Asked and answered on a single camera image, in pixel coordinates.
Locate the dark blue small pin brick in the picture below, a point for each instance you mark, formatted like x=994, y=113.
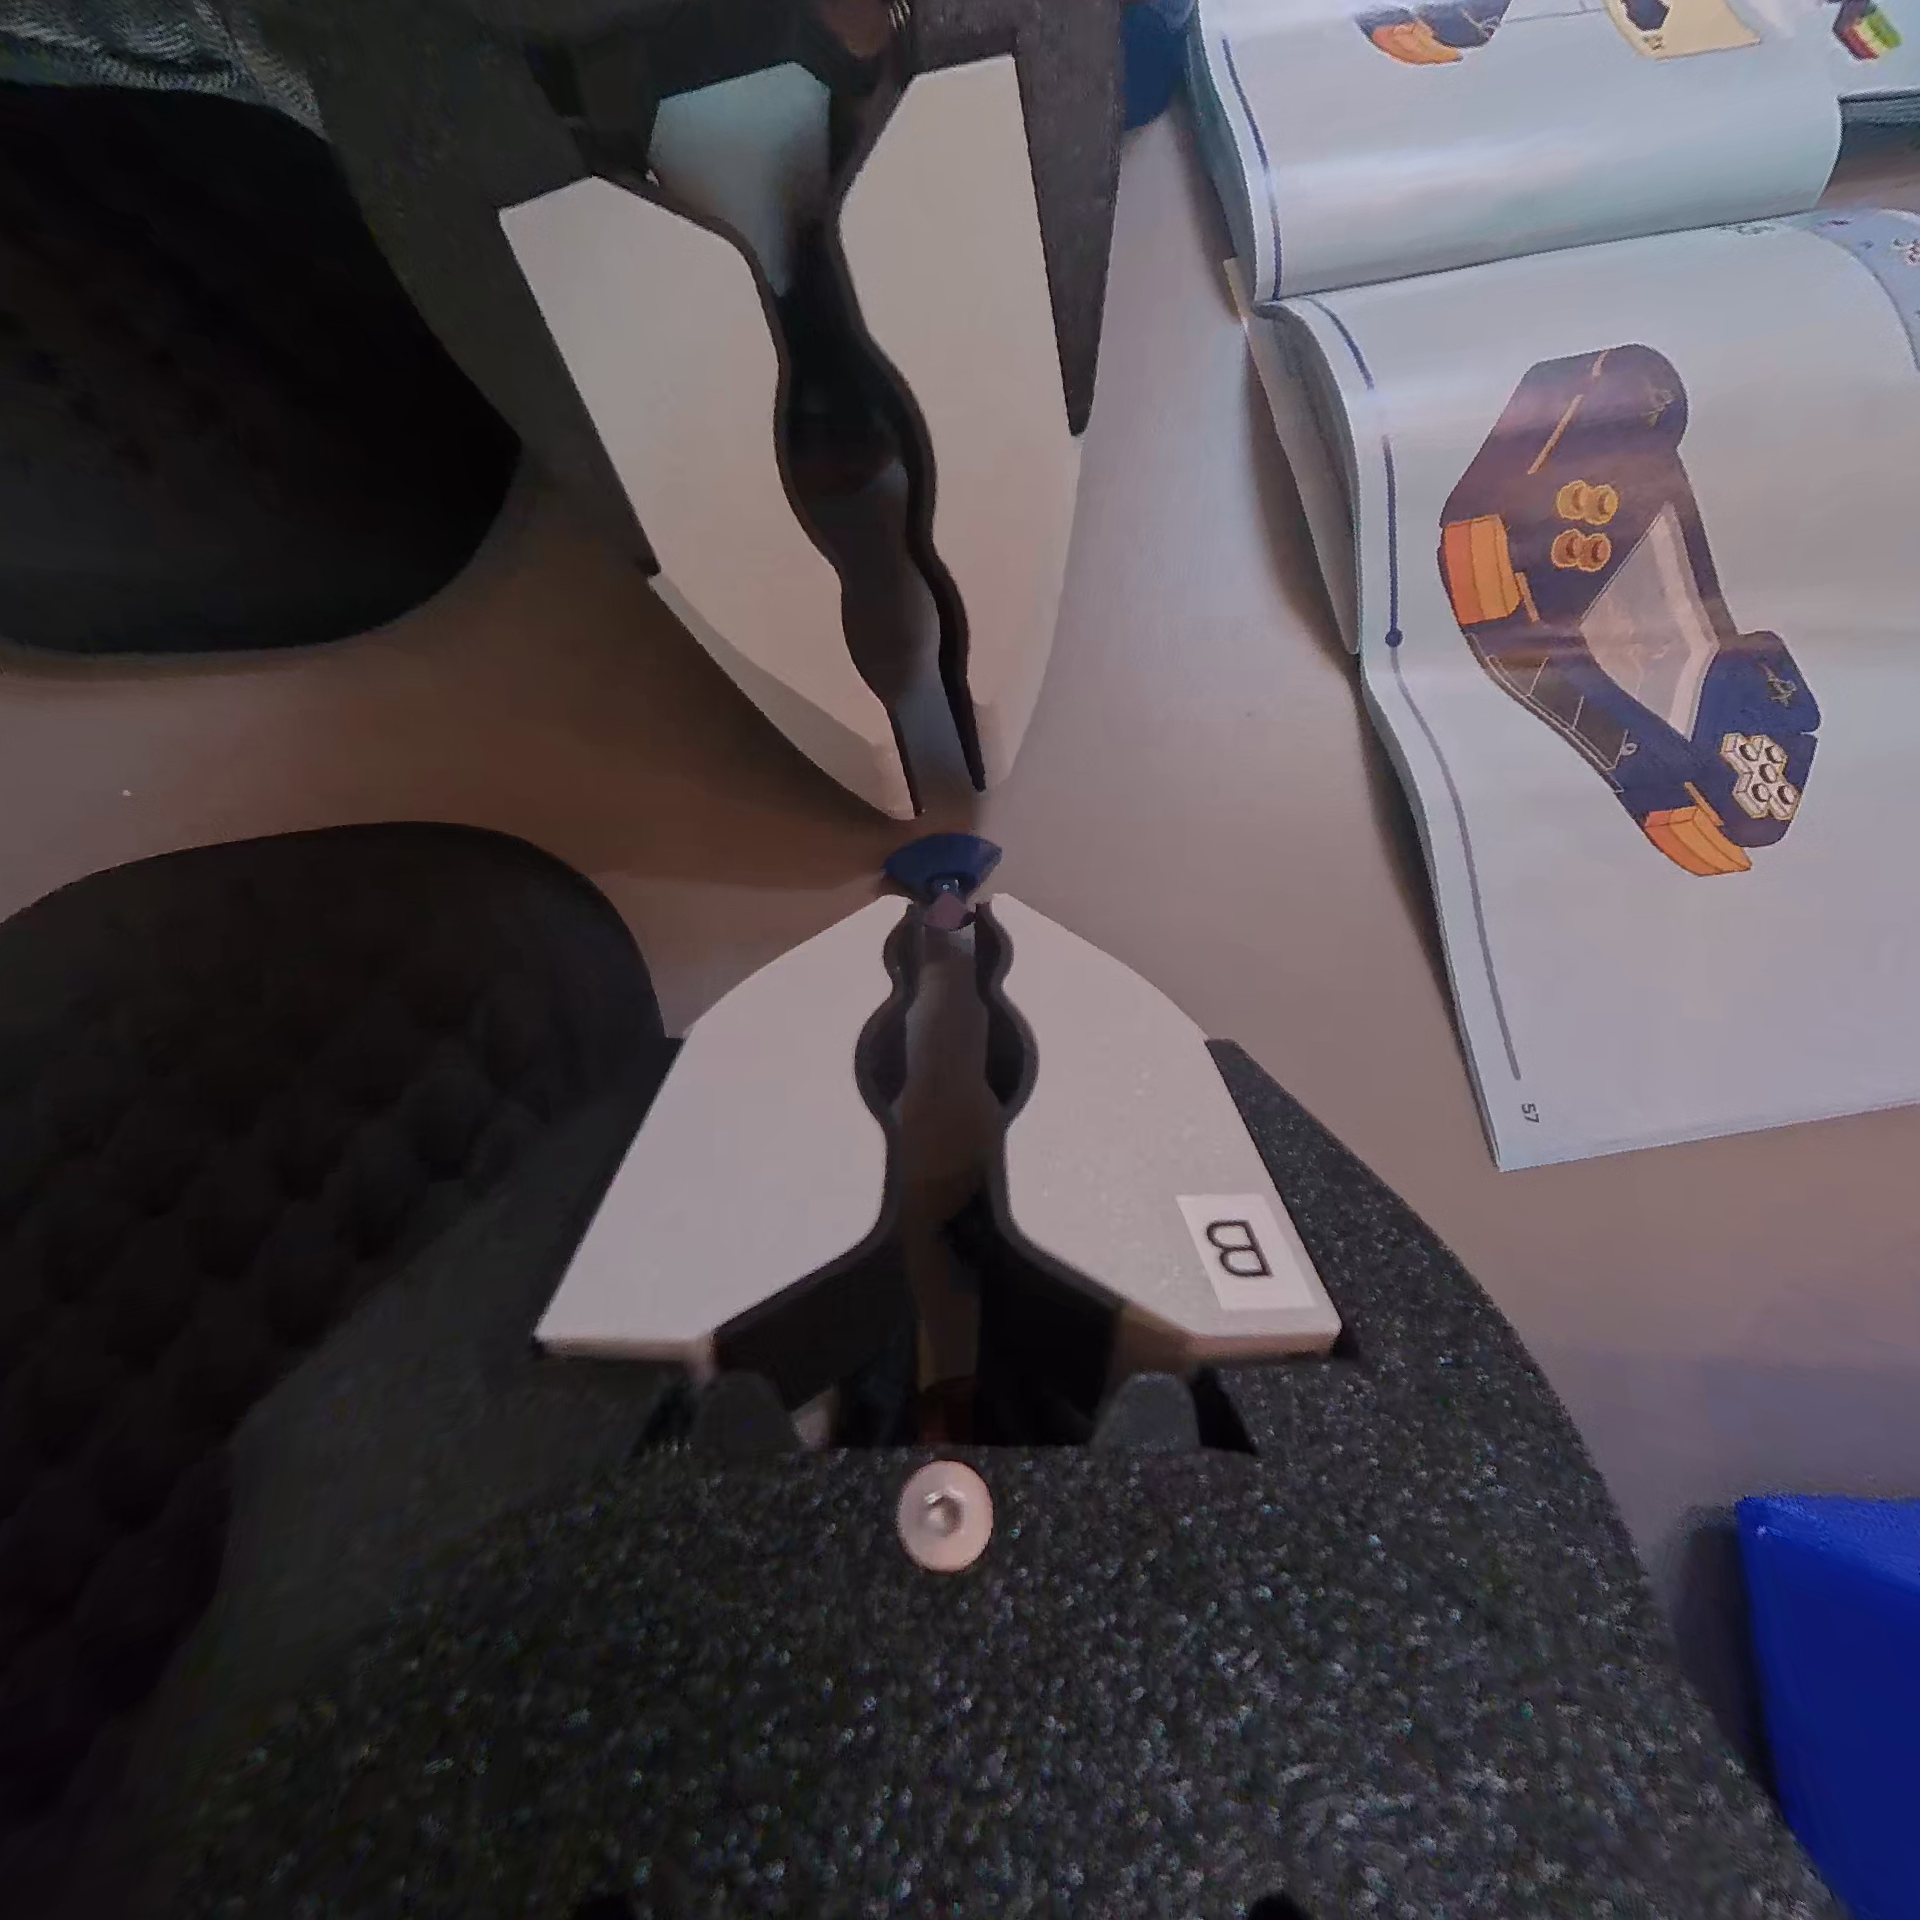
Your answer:
x=948, y=908

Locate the black padded armrest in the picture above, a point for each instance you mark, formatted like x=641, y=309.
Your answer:
x=180, y=389
x=225, y=1201

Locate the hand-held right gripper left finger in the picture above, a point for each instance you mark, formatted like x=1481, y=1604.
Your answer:
x=734, y=1171

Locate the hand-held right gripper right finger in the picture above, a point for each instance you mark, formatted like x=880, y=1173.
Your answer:
x=1125, y=1154

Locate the open instruction booklet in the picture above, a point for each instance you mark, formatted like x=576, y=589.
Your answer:
x=1576, y=975

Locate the dark blue quarter-round brick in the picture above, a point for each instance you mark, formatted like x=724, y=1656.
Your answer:
x=938, y=863

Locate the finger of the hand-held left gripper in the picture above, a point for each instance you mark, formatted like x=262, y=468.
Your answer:
x=989, y=376
x=674, y=420

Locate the instruction booklet purple toy cover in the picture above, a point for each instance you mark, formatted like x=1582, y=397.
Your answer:
x=1882, y=29

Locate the blue plastic bin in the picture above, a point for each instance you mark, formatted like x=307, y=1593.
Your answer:
x=1844, y=1693

